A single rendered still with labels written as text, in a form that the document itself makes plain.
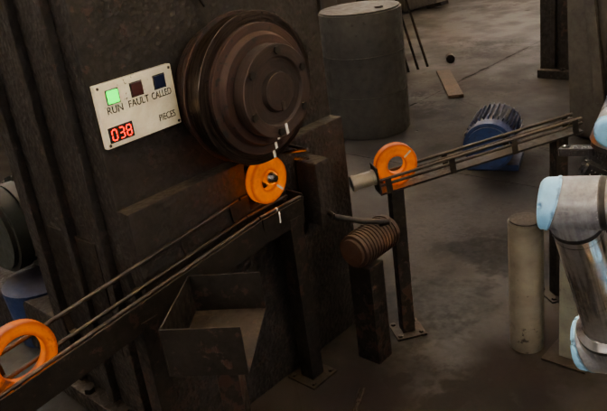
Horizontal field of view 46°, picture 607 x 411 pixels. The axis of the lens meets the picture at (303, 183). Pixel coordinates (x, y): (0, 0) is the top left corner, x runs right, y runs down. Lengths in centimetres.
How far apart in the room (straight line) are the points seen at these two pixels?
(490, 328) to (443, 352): 24
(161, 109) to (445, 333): 144
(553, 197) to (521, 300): 112
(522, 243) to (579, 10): 232
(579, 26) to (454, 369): 255
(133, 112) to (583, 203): 121
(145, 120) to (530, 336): 155
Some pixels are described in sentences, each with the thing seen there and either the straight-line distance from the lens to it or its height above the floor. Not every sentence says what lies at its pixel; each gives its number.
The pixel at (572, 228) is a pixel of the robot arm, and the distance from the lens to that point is 161.
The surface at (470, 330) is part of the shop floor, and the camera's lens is 292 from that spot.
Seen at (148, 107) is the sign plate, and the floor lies 114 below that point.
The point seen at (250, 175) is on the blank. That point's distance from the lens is 226.
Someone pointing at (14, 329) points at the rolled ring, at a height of 76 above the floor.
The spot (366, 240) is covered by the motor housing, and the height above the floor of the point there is 52.
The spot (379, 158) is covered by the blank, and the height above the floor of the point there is 74.
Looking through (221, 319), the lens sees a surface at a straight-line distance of 200.
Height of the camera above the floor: 164
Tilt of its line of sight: 22 degrees down
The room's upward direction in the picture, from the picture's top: 8 degrees counter-clockwise
